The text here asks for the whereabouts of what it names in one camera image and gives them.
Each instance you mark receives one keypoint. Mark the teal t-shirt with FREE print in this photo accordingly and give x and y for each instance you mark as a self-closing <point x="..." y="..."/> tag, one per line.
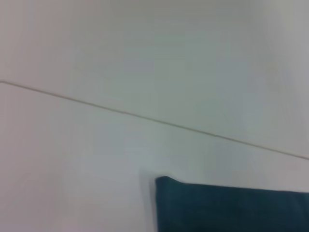
<point x="229" y="207"/>

